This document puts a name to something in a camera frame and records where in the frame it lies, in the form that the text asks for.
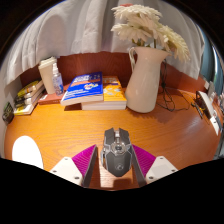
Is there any red-brown flat book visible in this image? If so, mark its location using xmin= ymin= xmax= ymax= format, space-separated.
xmin=37 ymin=83 xmax=73 ymax=106

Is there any yellow black cover book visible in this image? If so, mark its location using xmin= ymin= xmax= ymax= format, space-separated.
xmin=16 ymin=79 xmax=44 ymax=99

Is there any white ceramic jug vase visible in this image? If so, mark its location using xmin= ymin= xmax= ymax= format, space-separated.
xmin=124 ymin=46 xmax=171 ymax=114

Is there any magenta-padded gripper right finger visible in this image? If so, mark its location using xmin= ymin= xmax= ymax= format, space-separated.
xmin=130 ymin=144 xmax=179 ymax=188

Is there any black spine book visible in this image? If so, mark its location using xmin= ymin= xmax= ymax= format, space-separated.
xmin=13 ymin=88 xmax=45 ymax=108

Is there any clear spray bottle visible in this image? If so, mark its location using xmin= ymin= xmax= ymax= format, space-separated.
xmin=51 ymin=62 xmax=65 ymax=97

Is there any white paper sheet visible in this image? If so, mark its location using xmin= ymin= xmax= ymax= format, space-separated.
xmin=209 ymin=116 xmax=222 ymax=136

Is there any dark grey curtain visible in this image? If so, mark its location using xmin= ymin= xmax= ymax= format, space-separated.
xmin=199 ymin=29 xmax=223 ymax=91

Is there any white spine book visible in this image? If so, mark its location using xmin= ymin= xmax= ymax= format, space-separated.
xmin=13 ymin=94 xmax=44 ymax=116

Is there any grey black computer mouse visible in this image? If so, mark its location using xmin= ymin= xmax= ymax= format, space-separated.
xmin=100 ymin=127 xmax=135 ymax=178

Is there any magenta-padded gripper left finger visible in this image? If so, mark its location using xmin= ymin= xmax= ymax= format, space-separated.
xmin=49 ymin=144 xmax=99 ymax=188

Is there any white yellow round mouse pad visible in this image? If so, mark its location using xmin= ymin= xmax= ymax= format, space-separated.
xmin=11 ymin=135 xmax=45 ymax=170

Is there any white tissue pack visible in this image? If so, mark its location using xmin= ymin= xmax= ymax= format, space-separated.
xmin=37 ymin=56 xmax=58 ymax=95

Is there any white curtain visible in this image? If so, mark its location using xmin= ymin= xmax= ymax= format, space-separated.
xmin=1 ymin=0 xmax=206 ymax=88

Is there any black cable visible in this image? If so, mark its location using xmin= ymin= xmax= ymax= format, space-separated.
xmin=156 ymin=59 xmax=193 ymax=113

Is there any white flower bouquet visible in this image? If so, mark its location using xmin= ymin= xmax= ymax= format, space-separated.
xmin=110 ymin=3 xmax=191 ymax=64

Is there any orange cover book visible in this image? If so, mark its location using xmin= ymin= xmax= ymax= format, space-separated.
xmin=80 ymin=76 xmax=128 ymax=111

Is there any green black mug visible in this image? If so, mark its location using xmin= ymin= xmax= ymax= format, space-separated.
xmin=1 ymin=101 xmax=15 ymax=126

